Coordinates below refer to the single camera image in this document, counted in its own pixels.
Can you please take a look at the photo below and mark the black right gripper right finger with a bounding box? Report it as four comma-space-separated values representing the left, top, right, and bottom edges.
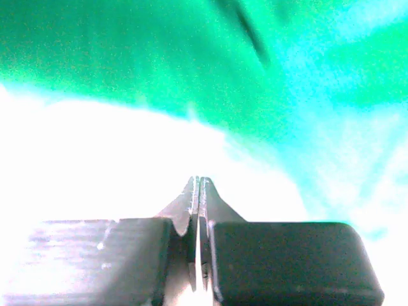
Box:
198, 177, 385, 305

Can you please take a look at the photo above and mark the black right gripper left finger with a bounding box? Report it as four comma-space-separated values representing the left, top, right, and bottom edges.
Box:
1, 177, 198, 305

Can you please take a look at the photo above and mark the green t shirt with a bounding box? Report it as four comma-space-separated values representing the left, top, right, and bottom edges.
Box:
1, 1, 407, 239

